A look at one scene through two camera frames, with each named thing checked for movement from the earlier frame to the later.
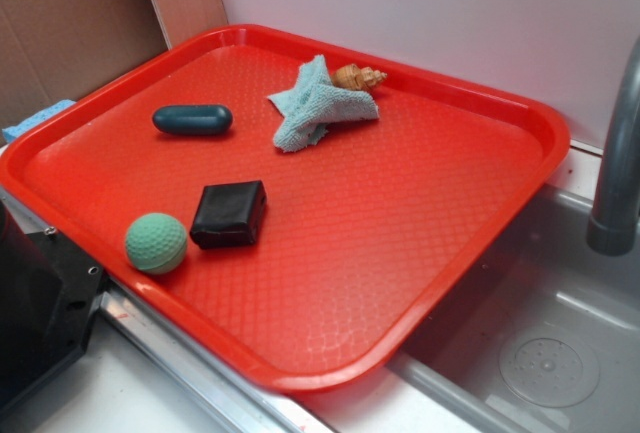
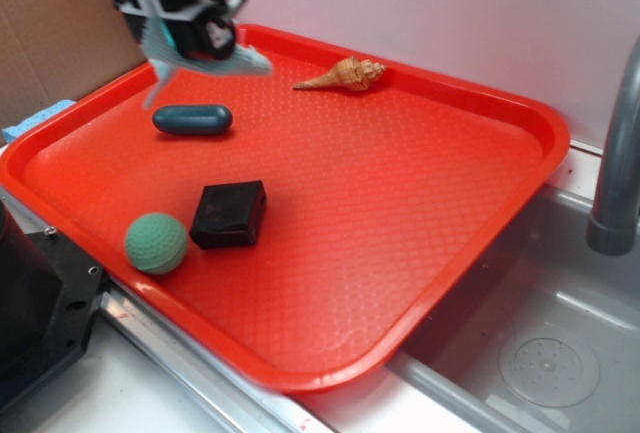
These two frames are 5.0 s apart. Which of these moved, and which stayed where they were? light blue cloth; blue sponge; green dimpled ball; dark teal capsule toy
Moved: light blue cloth
Stayed: green dimpled ball; blue sponge; dark teal capsule toy
